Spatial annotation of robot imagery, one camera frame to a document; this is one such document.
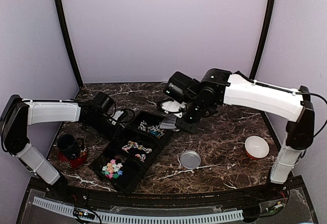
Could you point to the black frame post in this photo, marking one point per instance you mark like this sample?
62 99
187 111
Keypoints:
67 42
262 39

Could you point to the silver metal scoop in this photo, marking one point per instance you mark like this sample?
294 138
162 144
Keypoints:
169 122

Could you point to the pile of flower candies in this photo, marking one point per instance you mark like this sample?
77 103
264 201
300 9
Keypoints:
112 170

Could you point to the orange and white bowl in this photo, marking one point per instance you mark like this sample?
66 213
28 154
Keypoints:
256 147

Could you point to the pile of small candies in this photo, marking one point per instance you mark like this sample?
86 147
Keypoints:
143 150

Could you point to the dark blue mug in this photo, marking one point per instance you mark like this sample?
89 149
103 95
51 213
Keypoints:
70 146

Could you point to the pile of lollipops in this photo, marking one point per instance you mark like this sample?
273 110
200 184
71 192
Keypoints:
152 129

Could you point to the black bin with lollipops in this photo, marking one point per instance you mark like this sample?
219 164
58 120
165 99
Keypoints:
152 119

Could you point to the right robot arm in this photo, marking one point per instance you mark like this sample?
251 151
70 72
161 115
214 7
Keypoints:
219 87

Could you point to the red floral saucer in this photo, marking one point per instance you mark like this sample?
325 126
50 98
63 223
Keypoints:
72 164

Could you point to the left black frame post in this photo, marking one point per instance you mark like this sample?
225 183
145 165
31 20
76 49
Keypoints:
67 42

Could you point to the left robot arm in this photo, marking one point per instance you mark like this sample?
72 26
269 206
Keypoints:
20 115

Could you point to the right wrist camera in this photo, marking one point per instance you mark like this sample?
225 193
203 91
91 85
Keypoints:
181 89

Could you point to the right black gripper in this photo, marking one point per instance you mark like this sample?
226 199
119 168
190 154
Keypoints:
189 127

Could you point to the black bin with small candies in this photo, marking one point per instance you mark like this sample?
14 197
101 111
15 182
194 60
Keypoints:
129 134

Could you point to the silver jar lid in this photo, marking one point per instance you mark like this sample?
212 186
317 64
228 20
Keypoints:
190 159

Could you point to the black front rail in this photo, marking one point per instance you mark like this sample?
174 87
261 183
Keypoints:
238 198

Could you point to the white slotted cable duct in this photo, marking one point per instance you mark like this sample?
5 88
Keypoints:
84 215

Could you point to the right black frame post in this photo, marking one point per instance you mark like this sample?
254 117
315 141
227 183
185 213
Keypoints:
262 39

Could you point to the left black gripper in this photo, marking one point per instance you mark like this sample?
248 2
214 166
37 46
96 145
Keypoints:
118 131

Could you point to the black bin with flower candies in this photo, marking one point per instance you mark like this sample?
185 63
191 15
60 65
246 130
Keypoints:
132 171

